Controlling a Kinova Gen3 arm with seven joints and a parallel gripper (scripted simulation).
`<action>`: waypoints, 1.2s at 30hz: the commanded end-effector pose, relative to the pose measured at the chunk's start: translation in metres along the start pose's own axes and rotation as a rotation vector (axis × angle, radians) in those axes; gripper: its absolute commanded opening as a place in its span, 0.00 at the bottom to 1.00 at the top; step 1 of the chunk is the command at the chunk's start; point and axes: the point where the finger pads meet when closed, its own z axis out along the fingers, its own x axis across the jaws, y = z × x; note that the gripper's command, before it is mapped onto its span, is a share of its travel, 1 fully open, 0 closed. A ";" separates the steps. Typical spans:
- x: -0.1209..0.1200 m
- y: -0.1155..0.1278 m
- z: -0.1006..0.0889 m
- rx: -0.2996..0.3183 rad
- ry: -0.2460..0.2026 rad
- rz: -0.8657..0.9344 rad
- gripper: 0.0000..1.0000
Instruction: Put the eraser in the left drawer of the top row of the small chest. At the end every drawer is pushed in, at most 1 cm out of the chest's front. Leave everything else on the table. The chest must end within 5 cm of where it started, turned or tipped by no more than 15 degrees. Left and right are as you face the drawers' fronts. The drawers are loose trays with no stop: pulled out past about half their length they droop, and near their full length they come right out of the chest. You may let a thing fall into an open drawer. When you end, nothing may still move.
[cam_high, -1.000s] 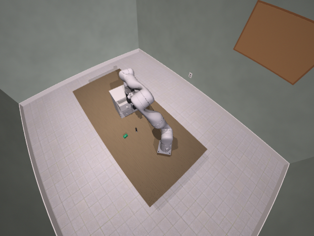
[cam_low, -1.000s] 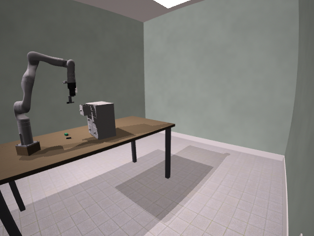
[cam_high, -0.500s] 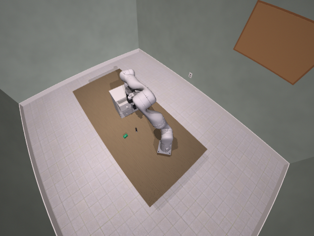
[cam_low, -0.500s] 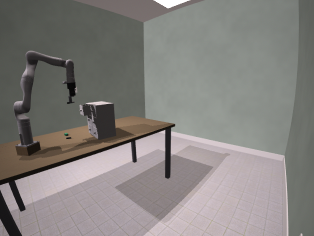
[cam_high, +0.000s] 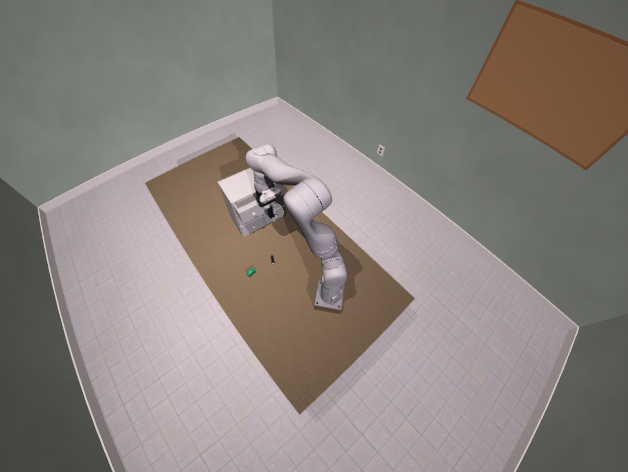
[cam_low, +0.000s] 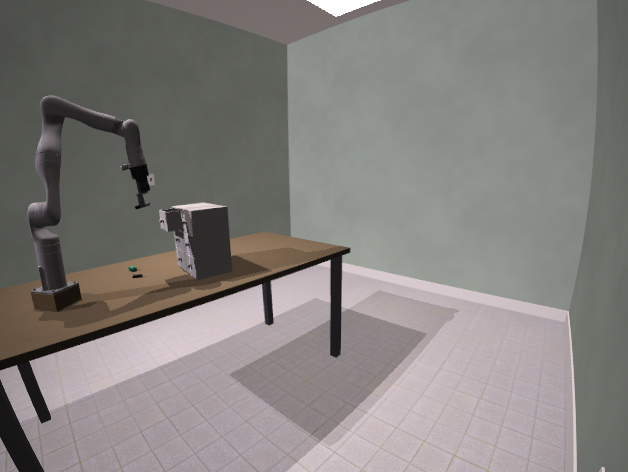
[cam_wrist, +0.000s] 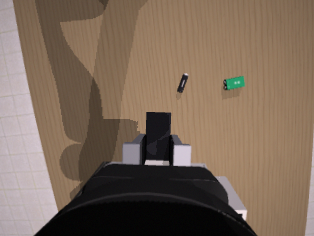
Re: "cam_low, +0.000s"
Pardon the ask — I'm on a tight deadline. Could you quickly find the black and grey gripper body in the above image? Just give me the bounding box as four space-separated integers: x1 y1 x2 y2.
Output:
120 154 150 193

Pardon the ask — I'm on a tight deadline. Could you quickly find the small grey chest of drawers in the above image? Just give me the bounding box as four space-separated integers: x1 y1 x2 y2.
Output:
172 203 232 280

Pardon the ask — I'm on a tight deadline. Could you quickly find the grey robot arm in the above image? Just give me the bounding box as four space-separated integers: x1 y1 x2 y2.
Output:
27 95 143 291

